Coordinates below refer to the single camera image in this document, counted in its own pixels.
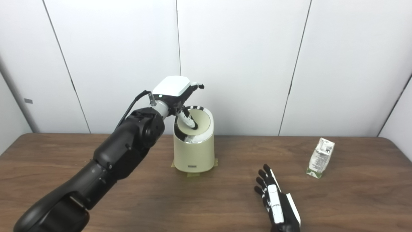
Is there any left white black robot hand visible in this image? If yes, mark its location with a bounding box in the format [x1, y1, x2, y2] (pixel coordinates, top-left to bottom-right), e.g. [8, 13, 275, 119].
[152, 76, 205, 130]

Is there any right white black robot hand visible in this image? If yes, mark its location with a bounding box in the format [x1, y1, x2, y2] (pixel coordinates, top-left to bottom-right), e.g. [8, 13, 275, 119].
[254, 164, 302, 232]

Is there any white green milk carton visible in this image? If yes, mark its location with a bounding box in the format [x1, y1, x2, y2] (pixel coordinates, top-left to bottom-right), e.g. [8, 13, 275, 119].
[306, 138, 335, 179]

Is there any cream-colored lidded bin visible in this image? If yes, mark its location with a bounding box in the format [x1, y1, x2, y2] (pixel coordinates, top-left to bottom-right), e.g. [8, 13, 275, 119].
[173, 106, 215, 173]

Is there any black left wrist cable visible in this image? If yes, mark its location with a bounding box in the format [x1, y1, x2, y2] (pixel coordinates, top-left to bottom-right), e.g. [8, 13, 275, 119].
[116, 91, 157, 129]

